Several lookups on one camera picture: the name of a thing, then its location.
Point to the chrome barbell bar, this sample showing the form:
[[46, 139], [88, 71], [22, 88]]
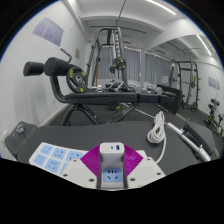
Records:
[[188, 141]]

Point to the black roller-pad weight bench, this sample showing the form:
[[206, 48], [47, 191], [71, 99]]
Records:
[[100, 97]]

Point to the bunch of keys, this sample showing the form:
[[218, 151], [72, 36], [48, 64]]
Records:
[[19, 128]]

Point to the grey steel power rack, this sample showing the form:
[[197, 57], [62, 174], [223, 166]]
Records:
[[124, 50]]

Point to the small brown wall plaque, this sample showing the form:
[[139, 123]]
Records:
[[77, 53]]

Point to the black padded workout bench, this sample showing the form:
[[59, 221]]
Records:
[[100, 135]]

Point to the white blue-socket power strip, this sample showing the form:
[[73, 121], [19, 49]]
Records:
[[53, 158]]

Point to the grey window curtain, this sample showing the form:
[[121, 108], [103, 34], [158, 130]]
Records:
[[157, 68], [133, 65]]

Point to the long ceiling light strip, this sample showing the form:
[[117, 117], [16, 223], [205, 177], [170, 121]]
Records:
[[160, 6], [203, 44]]

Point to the black box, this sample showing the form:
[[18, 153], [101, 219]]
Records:
[[172, 99]]

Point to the group of floor dumbbells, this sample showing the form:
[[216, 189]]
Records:
[[138, 88]]

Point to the small white charger block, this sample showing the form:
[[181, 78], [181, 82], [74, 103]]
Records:
[[112, 156]]

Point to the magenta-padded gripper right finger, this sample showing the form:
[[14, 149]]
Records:
[[135, 163]]

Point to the white wall outlet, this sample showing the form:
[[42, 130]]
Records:
[[4, 136]]

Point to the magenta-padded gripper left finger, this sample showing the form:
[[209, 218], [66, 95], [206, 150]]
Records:
[[90, 163]]

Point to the small purple poster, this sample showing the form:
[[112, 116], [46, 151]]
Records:
[[214, 83]]

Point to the pale purple wall poster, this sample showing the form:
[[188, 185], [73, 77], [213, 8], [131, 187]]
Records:
[[48, 31]]

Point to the dumbbell rack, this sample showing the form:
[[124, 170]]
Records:
[[214, 115]]

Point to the small black yellow weight plate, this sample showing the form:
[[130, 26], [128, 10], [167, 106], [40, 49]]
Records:
[[118, 64]]

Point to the black squat rack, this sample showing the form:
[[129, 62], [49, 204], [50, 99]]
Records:
[[192, 86]]

